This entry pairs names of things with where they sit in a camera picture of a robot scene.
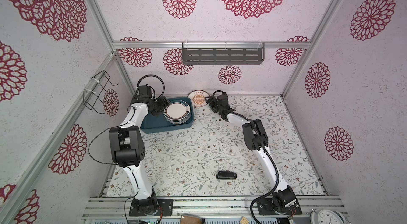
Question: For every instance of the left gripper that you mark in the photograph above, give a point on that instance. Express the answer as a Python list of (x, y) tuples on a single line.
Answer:
[(164, 102)]

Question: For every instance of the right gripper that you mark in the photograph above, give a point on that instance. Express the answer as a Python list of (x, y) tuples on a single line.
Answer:
[(211, 104)]

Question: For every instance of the green rim plate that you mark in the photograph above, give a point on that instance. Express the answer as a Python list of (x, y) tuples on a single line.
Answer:
[(178, 112)]

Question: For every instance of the orange sunburst plate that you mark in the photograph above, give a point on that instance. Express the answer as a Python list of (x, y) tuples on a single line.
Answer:
[(198, 98)]

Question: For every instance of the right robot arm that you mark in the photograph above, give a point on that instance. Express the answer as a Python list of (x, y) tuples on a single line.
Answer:
[(256, 140)]

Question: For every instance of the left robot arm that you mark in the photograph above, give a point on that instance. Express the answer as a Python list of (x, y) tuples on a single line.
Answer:
[(126, 142)]

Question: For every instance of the teal plastic bin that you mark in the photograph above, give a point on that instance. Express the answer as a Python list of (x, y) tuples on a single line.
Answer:
[(152, 124)]

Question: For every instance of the black small device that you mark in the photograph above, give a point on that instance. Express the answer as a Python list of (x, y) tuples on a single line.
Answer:
[(225, 175)]

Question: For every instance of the brown box front edge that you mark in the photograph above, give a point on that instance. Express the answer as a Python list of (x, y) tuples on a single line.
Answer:
[(191, 219)]

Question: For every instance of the white analog clock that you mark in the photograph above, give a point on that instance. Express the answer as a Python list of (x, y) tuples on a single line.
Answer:
[(325, 216)]

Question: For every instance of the grey wall shelf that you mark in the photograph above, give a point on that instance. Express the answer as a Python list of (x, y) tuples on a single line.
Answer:
[(200, 55)]

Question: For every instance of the black wire wall rack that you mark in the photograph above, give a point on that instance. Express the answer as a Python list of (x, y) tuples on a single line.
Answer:
[(91, 97)]

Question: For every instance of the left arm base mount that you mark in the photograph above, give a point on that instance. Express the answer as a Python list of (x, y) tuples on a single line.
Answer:
[(151, 207)]

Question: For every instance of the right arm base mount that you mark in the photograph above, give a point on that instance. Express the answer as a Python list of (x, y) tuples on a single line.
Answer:
[(271, 206)]

